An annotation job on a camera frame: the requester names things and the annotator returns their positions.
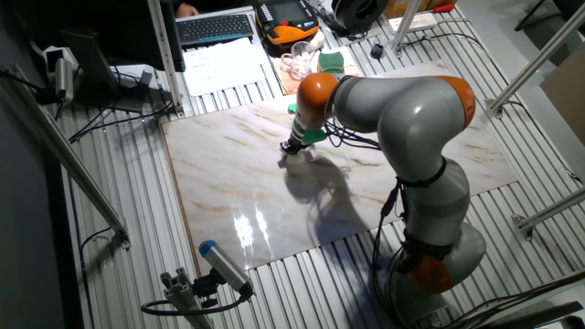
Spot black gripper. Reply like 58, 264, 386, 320
279, 139, 312, 157

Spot green and yellow sponge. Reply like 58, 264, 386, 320
317, 50, 346, 76

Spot person's bare hand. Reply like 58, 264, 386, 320
175, 1, 200, 18

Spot orange and white cloth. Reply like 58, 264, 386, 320
273, 45, 362, 96

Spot clear glass jug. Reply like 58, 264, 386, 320
280, 40, 316, 81

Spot marble pattern board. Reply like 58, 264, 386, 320
159, 58, 520, 278

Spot white paper sheet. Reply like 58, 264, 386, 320
181, 37, 269, 98

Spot white rounded object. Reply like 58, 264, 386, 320
304, 30, 326, 50

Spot orange and black teach pendant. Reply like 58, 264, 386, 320
254, 0, 321, 47

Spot black computer keyboard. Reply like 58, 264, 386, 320
175, 13, 255, 48

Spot black round reel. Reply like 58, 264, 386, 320
329, 0, 390, 37

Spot brown cardboard box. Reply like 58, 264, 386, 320
383, 0, 458, 19

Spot white power strip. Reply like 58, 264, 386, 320
388, 12, 439, 33

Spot short aluminium profile stub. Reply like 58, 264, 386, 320
159, 267, 216, 329

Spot black monitor stand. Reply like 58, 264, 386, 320
58, 27, 161, 114

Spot long slanted aluminium beam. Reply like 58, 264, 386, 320
0, 63, 132, 250

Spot black computer monitor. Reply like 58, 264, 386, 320
27, 0, 186, 74

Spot brown cardboard panel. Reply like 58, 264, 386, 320
538, 43, 585, 147

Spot black flat bar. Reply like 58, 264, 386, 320
474, 300, 585, 329

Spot black office chair base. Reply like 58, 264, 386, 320
514, 0, 585, 33

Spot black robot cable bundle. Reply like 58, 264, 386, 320
323, 75, 412, 329

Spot silver camera with blue cap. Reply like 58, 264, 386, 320
198, 239, 255, 298

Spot aluminium frame post by monitor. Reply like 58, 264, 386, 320
145, 0, 185, 115

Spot black camera clamp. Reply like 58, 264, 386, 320
191, 269, 225, 310

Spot aluminium frame post by power strip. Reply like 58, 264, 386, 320
388, 0, 422, 58

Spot black monitor cables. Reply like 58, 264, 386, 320
68, 98, 175, 143

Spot black camera cable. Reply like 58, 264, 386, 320
140, 292, 252, 317

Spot thin black hanging cable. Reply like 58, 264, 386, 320
80, 226, 113, 329

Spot silver camera on white mount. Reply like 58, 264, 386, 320
43, 45, 78, 104

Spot low aluminium beam with bracket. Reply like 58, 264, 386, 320
510, 186, 585, 242

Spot slanted aluminium beam with bracket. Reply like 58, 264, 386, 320
484, 2, 585, 120

